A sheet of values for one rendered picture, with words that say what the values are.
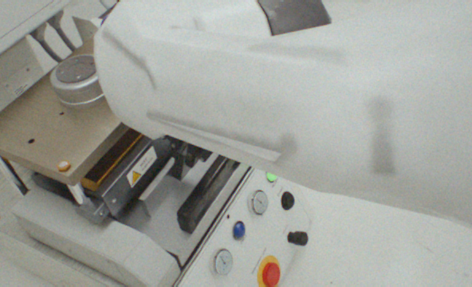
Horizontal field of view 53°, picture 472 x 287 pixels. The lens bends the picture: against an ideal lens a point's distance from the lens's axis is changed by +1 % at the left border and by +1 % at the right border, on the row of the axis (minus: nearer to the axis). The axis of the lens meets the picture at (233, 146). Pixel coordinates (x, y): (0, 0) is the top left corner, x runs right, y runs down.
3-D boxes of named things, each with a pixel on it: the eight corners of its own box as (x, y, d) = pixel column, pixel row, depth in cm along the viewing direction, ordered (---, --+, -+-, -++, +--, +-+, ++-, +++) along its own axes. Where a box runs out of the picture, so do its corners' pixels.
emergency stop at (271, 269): (265, 291, 79) (255, 276, 77) (276, 271, 81) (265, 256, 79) (273, 292, 78) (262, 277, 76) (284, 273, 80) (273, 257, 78)
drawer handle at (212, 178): (179, 229, 65) (174, 212, 62) (232, 155, 73) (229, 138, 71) (191, 234, 64) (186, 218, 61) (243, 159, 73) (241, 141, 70)
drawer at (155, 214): (34, 201, 77) (12, 170, 71) (118, 115, 90) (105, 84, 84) (183, 269, 65) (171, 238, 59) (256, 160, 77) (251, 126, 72)
